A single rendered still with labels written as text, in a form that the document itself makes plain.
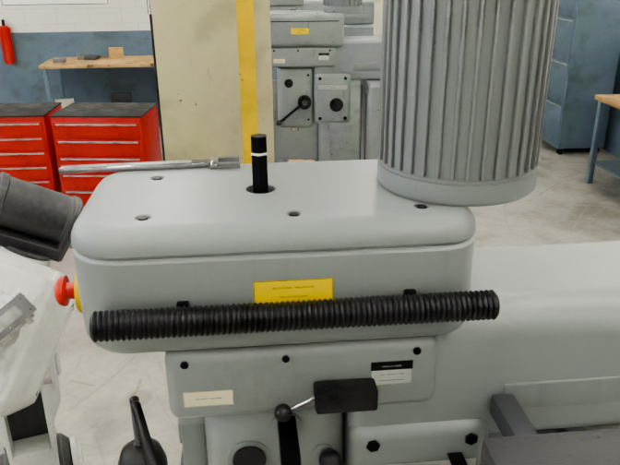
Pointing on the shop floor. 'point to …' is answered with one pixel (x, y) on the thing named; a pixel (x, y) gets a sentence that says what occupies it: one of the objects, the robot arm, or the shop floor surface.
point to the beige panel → (213, 77)
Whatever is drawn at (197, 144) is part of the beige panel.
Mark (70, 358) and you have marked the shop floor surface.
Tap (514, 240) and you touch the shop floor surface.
